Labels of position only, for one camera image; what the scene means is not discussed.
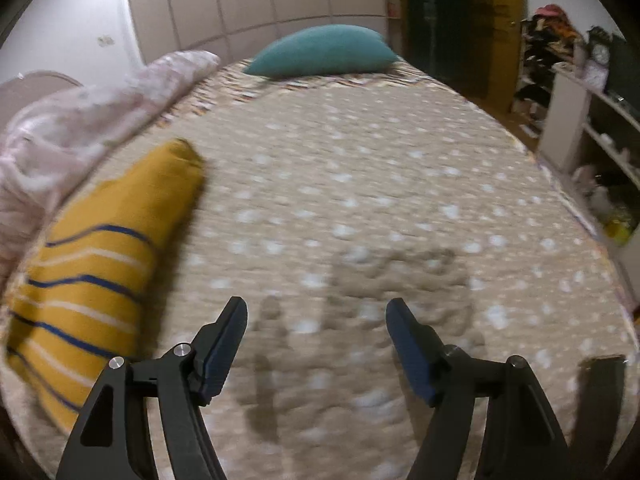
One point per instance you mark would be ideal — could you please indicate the pile of clothes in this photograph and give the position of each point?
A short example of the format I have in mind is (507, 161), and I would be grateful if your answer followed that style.
(548, 38)

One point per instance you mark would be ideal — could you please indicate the white shelf unit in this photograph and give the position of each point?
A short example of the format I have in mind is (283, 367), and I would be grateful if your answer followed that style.
(592, 144)

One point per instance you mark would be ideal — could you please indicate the pink floral blanket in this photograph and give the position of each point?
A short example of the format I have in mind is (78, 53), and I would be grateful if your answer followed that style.
(50, 146)

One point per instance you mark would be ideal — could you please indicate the headboard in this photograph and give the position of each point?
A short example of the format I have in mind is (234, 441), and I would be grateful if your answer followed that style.
(24, 89)

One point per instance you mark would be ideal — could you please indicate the wall switch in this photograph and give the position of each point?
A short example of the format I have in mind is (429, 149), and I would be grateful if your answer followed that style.
(105, 41)

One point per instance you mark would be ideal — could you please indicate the black table clock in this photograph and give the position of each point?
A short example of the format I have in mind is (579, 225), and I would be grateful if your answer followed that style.
(599, 45)

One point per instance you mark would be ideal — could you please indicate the teal pillow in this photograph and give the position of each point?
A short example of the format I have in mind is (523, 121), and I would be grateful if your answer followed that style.
(335, 49)

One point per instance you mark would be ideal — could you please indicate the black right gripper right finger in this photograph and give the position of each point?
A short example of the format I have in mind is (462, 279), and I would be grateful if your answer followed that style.
(521, 436)

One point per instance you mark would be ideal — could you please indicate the black television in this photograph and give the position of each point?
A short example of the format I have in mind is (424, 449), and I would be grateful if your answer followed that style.
(623, 84)

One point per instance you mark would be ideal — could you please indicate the yellow striped knit sweater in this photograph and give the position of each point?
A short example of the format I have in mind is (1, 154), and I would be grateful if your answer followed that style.
(82, 299)

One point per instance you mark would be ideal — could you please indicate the beige dotted quilt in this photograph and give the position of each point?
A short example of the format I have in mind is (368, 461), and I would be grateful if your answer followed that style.
(323, 203)

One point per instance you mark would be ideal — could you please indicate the beige wardrobe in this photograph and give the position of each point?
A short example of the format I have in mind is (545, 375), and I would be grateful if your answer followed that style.
(237, 29)

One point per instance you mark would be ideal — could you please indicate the brown wooden door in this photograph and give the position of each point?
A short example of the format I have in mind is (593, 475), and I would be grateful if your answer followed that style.
(472, 46)

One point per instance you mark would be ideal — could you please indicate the pink small clock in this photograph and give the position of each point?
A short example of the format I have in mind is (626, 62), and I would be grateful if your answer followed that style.
(595, 75)

